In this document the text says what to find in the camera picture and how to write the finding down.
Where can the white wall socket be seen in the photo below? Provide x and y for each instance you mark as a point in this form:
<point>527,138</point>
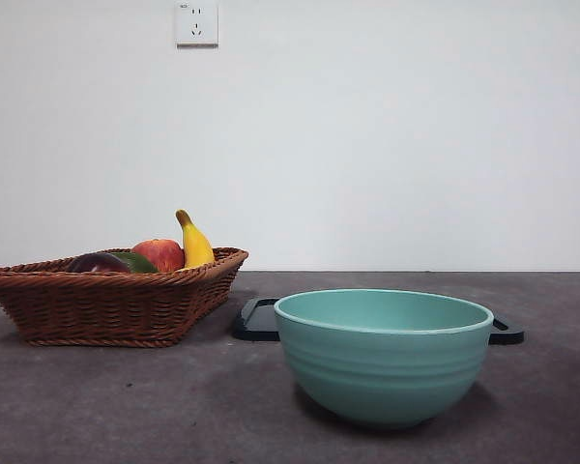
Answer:
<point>197,24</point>

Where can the yellow banana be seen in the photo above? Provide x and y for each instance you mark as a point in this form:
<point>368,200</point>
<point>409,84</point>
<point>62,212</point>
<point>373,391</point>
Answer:
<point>195,246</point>

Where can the green avocado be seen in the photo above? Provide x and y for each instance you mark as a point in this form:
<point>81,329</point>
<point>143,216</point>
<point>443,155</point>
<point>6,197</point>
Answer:
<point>142,263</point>

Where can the dark purple plum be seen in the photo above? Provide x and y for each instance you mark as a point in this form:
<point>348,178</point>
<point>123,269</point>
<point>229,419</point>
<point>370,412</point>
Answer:
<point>96,263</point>

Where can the red yellow apple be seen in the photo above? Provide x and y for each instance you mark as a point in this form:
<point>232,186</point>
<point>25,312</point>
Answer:
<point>162,253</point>

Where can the black rectangular tray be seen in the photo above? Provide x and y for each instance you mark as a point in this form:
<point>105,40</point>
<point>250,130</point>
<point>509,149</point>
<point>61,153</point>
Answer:
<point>256,324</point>

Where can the brown wicker basket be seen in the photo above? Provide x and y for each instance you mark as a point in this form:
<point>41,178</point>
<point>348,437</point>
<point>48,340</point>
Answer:
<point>101,309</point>

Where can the teal ribbed bowl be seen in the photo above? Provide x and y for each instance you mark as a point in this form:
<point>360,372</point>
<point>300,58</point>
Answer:
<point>382,372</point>

